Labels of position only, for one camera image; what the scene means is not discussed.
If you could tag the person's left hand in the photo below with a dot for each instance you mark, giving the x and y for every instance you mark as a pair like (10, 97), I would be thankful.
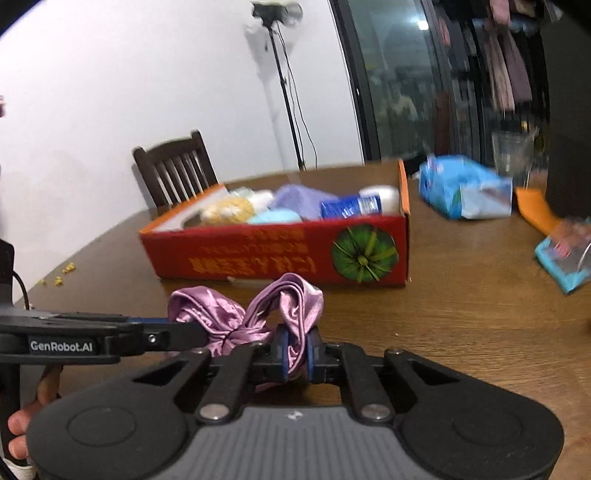
(48, 385)

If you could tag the red cardboard box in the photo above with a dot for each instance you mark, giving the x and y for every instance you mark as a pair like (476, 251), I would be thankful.
(277, 251)

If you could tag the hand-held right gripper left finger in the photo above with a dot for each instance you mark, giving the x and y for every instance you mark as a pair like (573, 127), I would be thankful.
(282, 353)

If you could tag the purple satin scrunchie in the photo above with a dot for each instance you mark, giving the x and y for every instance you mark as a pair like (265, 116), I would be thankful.
(263, 314)

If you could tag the blue tissue pack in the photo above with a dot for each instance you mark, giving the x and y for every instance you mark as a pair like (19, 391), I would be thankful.
(346, 207)

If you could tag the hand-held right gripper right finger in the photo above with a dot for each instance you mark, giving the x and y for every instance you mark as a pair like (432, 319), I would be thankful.
(314, 354)

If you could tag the black box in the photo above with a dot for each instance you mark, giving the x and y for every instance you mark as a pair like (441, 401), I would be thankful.
(570, 115)

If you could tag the purple fluffy towel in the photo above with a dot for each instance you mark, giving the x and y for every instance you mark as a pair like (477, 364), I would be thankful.
(300, 198)

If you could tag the dark wooden chair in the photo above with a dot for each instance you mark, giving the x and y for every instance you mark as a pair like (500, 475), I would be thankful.
(178, 170)

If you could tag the blue wet wipe pack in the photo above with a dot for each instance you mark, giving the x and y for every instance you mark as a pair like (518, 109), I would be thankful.
(461, 184)

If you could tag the sliding glass door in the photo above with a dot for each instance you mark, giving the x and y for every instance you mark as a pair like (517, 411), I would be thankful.
(397, 83)

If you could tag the studio light on stand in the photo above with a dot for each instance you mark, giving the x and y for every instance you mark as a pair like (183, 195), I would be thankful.
(288, 92)

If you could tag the row of pink hanging clothes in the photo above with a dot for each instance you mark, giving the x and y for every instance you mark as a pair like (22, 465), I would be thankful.
(503, 69)

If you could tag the yellow and white plush toy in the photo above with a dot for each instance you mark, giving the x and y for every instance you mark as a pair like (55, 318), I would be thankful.
(228, 212)

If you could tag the yellow crumbs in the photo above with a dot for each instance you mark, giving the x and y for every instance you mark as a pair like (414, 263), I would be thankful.
(60, 274)

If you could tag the clear plastic cup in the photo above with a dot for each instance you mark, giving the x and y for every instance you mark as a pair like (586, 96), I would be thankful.
(512, 157)

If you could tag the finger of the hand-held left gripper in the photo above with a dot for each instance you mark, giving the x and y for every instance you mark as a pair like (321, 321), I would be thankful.
(147, 320)
(161, 337)

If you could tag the small teal packet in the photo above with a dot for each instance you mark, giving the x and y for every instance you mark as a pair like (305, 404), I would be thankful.
(565, 258)

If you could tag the orange card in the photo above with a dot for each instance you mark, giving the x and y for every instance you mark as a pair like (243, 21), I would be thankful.
(535, 207)

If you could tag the light blue plush toy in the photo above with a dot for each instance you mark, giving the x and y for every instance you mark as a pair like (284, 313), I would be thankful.
(274, 217)

